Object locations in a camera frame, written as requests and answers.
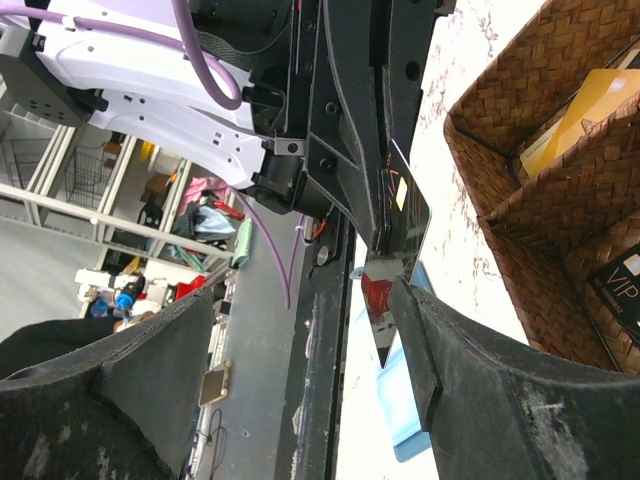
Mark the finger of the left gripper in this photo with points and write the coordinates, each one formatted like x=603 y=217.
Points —
x=346 y=44
x=400 y=37

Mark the dark credit card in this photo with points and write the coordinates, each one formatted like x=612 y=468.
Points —
x=617 y=285

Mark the brown wicker divided tray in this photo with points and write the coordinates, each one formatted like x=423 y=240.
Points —
x=547 y=233

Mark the blue plastic card sleeve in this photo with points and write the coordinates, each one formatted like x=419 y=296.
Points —
x=395 y=394

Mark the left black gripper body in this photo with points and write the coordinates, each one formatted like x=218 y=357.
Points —
x=263 y=38

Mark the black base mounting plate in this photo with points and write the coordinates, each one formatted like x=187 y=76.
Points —
x=309 y=432

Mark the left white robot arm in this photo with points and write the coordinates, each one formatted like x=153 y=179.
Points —
x=136 y=67

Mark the gold cards in tray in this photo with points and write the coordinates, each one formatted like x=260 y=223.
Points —
x=601 y=93

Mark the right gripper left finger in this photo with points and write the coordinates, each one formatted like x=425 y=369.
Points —
x=119 y=408

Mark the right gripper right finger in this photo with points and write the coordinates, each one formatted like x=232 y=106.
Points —
x=496 y=408

